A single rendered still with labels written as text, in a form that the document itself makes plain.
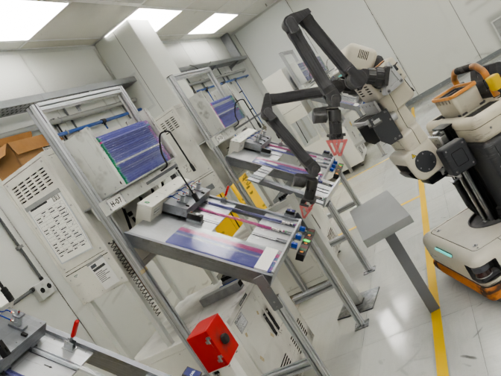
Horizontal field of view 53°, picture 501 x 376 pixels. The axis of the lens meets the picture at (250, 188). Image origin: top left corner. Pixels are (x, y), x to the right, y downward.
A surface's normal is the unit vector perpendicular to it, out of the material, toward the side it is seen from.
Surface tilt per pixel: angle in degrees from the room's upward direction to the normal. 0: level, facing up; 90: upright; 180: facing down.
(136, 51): 90
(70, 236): 93
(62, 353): 47
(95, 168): 90
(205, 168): 90
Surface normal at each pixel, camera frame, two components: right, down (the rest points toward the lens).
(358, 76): 0.06, 0.09
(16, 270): 0.80, -0.46
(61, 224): -0.26, 0.29
